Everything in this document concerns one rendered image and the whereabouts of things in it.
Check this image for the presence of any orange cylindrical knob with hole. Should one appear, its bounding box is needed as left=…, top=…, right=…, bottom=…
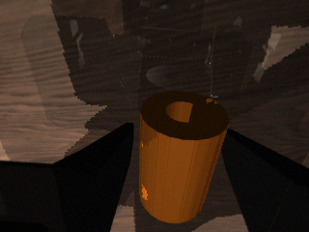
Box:
left=139, top=91, right=229, bottom=223

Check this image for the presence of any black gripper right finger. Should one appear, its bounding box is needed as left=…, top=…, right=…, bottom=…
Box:
left=221, top=129, right=309, bottom=232

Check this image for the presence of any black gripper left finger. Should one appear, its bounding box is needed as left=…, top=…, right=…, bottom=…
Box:
left=0, top=123, right=134, bottom=232

